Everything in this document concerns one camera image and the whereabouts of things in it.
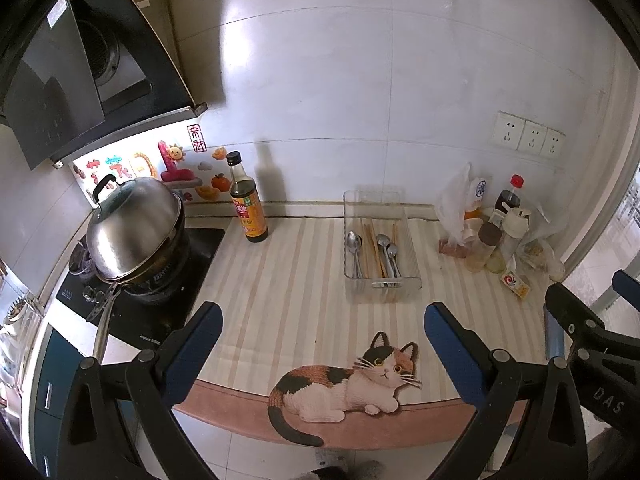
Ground steel wok with lid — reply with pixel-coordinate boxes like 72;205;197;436
86;205;192;361

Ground striped beige counter mat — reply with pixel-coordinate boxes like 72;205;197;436
172;214;568;451

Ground brown lid glass jar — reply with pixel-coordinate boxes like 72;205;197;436
467;222;503;274

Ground blue cabinet drawers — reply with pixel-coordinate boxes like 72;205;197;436
29;324;138;480

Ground clear crumpled plastic bag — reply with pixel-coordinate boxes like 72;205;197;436
520;204;569;282

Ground steel domed pot lid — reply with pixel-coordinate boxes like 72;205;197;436
86;174;185;281

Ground black gas stove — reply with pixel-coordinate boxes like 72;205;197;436
55;227;227;349

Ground white wall socket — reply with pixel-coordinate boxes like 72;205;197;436
540;128;566;159
518;121;549;155
492;111;526;151

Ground white plastic bag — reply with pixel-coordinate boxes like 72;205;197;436
435;161;494;259

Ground colourful wall stickers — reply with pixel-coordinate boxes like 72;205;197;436
71;124;235;204

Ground white lidded cup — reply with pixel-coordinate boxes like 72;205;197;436
502;207;531;239

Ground orange label vinegar bottle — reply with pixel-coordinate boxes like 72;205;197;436
226;151;270;244

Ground cat-shaped mat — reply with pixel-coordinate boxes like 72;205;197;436
267;331;424;448

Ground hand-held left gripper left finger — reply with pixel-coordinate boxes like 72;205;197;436
62;301;224;480

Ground red cap dark bottle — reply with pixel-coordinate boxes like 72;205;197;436
494;174;525;217

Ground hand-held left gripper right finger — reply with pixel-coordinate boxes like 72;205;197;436
424;301;589;480

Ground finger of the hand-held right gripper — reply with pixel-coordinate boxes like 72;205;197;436
613;269;640;306
544;284;607;361

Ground clear plastic utensil tray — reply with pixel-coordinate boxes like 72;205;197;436
342;189;424;305

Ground black range hood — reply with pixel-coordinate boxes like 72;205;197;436
0;0;208;171

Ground metal spoon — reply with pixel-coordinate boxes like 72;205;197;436
375;233;396;281
387;243;404;281
346;231;364;280

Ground small seasoning packet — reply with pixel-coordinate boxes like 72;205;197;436
501;267;531;300

